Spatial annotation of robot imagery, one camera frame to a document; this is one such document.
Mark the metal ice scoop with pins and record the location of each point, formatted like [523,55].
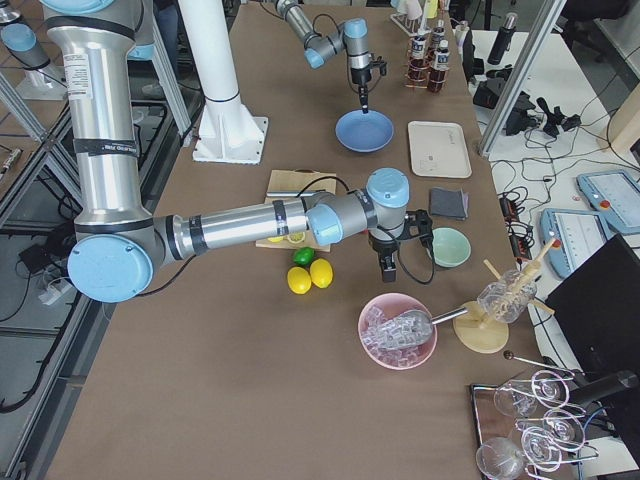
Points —
[413,328]

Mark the wine glass near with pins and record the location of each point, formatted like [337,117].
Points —
[500,458]

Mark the wooden cutting board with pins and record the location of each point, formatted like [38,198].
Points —
[297,180]

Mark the knife on board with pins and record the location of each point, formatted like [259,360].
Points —
[293,193]

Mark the sauce bottle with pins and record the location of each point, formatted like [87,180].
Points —
[417,63]
[439,32]
[439,67]

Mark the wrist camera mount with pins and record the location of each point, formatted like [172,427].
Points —
[380,64]
[419,225]

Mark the blue plate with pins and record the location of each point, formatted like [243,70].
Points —
[364,132]

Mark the wine glass far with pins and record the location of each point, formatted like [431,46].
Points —
[515,398]

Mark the aluminium frame post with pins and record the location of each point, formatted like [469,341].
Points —
[542,26]

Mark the white cup rack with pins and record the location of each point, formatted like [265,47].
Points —
[430,11]

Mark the sauce bottle front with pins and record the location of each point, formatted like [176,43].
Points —
[439,67]

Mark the copper wire bottle rack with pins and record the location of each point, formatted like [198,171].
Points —
[427,63]

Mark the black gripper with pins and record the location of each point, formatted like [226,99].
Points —
[382,246]
[359,75]

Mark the green lime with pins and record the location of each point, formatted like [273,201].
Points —
[304,256]

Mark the lemon slice half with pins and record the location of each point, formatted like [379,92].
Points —
[291,238]

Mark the black monitor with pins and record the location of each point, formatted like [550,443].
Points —
[597,309]

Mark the wooden cup tree stand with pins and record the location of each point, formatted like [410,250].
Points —
[482,333]

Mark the wine glass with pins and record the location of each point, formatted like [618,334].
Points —
[515,398]
[500,458]

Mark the yellow lemon left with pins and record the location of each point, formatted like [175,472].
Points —
[299,280]

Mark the black mirror tray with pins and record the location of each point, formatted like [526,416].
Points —
[489,422]

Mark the cream rectangular tray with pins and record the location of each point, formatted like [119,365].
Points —
[438,150]

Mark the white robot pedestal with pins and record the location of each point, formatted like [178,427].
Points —
[228,132]

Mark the pink cup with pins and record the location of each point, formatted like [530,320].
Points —
[412,9]

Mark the black bottle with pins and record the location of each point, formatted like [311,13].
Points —
[503,39]

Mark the mint green bowl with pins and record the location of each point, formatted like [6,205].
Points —
[450,247]

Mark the sauce bottle back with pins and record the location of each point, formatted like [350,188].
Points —
[439,32]

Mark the glass mug on stand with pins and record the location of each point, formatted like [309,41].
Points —
[505,299]

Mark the dark grey folded cloth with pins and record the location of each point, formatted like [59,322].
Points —
[448,203]

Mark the pink bowl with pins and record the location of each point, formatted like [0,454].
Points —
[378,311]

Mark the black device stand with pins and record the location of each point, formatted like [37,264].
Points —
[487,95]

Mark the sauce bottle middle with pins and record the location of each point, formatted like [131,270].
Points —
[417,63]

